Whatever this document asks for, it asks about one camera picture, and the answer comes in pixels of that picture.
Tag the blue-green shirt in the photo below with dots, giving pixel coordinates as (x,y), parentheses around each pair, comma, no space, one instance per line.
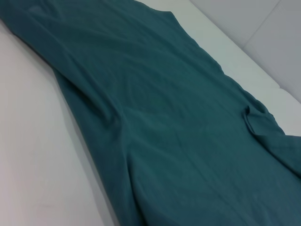
(164,117)

